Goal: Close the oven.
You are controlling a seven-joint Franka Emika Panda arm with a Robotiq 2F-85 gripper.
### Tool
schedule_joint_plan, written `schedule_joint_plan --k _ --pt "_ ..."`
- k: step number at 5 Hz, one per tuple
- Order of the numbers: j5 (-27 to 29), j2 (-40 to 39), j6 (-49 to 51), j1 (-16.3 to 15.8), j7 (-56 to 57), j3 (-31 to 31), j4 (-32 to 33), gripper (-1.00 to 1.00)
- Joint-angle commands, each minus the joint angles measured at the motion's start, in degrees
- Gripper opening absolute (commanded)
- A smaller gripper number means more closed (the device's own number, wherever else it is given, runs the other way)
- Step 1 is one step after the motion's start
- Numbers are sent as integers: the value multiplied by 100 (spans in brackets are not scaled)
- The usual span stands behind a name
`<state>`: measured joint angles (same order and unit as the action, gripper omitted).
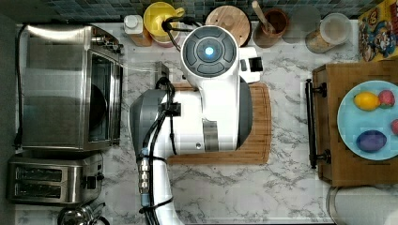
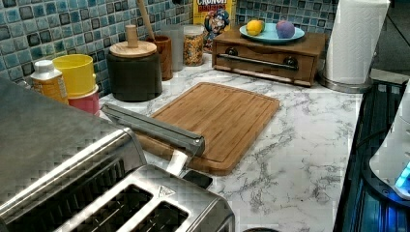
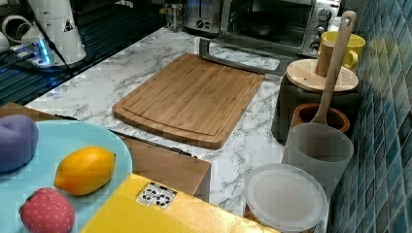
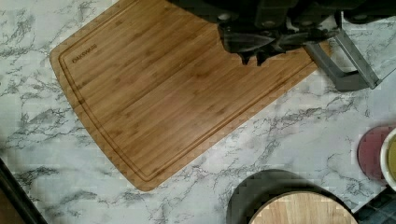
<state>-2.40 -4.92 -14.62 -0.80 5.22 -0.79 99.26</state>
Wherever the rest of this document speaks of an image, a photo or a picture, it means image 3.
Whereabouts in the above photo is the small glass jar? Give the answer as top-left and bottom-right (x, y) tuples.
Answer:
(159, 4), (185, 32)

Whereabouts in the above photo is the translucent plastic cup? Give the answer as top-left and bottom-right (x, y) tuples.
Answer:
(282, 123), (354, 199)

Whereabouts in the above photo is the light blue plate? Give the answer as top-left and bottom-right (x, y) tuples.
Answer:
(0, 120), (132, 233)

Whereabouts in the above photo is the yellow cardboard box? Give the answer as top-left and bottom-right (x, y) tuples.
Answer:
(81, 175), (279, 233)

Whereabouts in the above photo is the red toy strawberry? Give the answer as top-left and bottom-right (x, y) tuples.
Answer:
(18, 187), (76, 233)

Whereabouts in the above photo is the plastic container with white lid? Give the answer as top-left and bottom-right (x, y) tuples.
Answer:
(245, 164), (327, 233)

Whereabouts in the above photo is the brown utensil holder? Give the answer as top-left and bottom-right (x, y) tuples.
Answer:
(291, 103), (350, 134)

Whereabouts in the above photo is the round wooden lid with knob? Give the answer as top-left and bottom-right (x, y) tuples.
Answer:
(286, 49), (359, 93)

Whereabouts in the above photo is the black cable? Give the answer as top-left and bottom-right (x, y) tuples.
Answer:
(18, 0), (74, 75)

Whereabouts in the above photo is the yellow toy lemon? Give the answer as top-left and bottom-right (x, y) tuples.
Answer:
(53, 147), (116, 196)

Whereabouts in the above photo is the wooden spoon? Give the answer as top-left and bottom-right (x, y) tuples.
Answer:
(312, 11), (357, 124)

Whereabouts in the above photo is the white round device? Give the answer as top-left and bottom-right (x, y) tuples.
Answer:
(1, 15), (32, 44)

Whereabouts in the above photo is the silver toaster oven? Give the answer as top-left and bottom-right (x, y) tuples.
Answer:
(220, 0), (341, 57)

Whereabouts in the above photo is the yellow mug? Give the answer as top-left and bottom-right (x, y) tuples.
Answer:
(318, 31), (365, 71)

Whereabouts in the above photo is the bamboo cutting board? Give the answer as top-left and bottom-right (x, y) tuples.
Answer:
(112, 53), (264, 150)

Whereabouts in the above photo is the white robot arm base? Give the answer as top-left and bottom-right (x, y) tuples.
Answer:
(21, 0), (86, 68)

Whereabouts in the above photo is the dark bowl inside oven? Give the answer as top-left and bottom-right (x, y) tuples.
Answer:
(243, 12), (288, 40)

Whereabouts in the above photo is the purple plush toy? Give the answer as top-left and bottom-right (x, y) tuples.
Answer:
(0, 115), (39, 173)

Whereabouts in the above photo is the silver toaster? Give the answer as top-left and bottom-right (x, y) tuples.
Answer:
(185, 0), (223, 35)

